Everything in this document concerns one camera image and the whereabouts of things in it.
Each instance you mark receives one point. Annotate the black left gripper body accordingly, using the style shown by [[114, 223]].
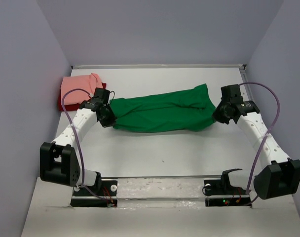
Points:
[[109, 117]]

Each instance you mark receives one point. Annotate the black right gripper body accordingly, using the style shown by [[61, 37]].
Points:
[[220, 113]]

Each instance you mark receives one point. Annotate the green t shirt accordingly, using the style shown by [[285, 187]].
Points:
[[189, 109]]

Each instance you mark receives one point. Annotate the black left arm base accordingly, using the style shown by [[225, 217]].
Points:
[[105, 197]]

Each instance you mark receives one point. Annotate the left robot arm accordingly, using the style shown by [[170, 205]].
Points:
[[62, 161]]

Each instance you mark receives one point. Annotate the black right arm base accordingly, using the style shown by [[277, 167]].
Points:
[[218, 194]]

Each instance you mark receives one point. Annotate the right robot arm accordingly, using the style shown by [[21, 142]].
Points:
[[273, 173]]

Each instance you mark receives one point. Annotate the pink t shirt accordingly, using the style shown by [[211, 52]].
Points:
[[85, 85]]

